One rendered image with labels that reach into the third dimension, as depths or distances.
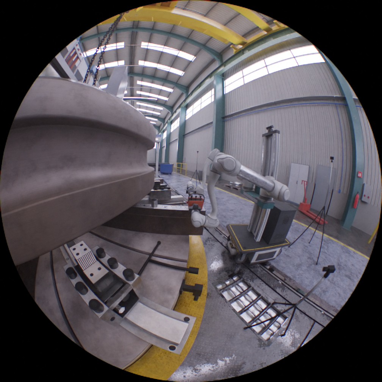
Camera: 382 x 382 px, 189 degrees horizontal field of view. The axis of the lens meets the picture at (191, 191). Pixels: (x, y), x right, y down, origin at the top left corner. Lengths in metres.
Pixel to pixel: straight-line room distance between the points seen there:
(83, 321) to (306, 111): 8.80
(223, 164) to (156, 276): 1.06
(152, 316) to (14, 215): 0.89
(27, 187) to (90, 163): 0.49
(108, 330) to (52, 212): 0.81
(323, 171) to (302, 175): 1.27
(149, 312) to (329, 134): 7.62
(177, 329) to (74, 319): 0.78
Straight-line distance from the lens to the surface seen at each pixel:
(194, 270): 1.13
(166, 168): 10.85
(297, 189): 6.39
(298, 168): 6.41
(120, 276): 0.74
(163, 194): 2.38
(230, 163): 0.77
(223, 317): 1.34
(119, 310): 0.76
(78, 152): 0.88
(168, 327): 0.81
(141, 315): 0.84
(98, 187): 0.80
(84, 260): 0.71
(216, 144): 10.42
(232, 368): 1.36
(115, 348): 1.03
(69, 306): 1.28
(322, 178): 6.73
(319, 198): 6.75
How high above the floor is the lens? 1.26
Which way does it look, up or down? 14 degrees down
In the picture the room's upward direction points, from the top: 4 degrees clockwise
